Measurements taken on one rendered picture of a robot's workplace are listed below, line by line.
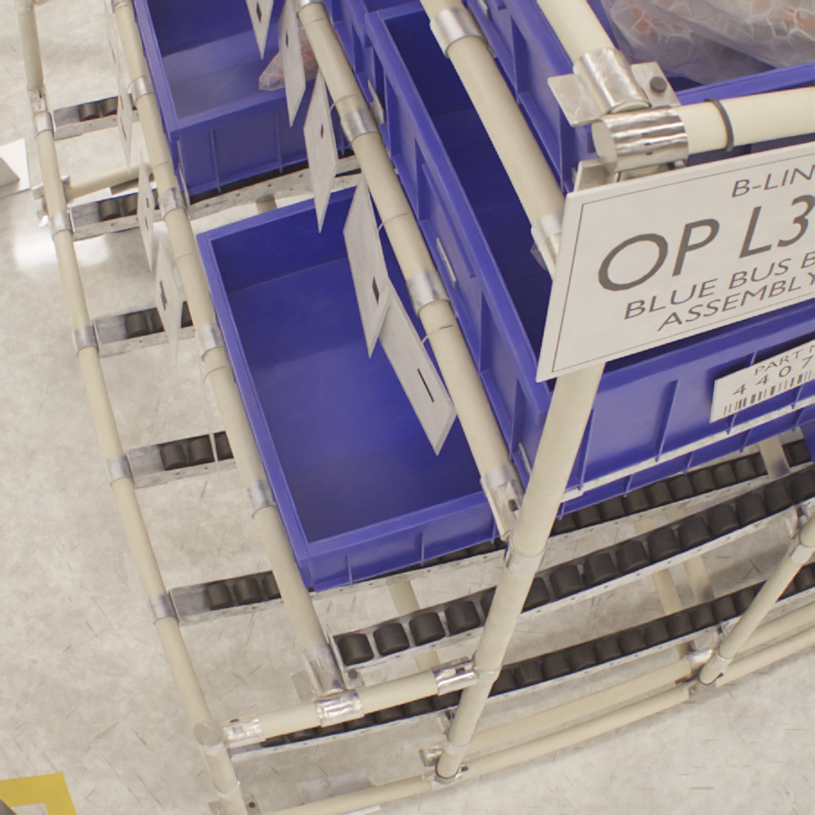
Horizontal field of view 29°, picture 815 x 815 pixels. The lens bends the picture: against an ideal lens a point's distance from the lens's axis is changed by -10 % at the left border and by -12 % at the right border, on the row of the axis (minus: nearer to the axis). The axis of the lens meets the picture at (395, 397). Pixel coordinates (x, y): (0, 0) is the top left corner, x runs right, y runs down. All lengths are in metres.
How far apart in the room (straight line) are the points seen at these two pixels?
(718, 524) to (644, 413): 0.46
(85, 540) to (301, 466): 0.83
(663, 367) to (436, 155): 0.25
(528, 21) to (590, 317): 0.19
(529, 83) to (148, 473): 1.12
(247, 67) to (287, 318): 0.36
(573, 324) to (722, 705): 1.55
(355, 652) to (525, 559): 0.36
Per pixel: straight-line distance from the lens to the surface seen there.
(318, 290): 1.85
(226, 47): 2.06
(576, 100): 0.90
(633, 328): 1.05
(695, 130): 0.89
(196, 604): 2.04
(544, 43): 0.97
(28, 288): 2.76
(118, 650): 2.48
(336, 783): 2.29
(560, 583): 1.73
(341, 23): 1.64
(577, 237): 0.92
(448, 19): 1.17
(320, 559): 1.61
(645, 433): 1.37
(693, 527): 1.77
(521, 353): 1.24
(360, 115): 1.59
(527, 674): 2.06
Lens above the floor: 2.35
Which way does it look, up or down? 64 degrees down
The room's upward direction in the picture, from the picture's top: 6 degrees clockwise
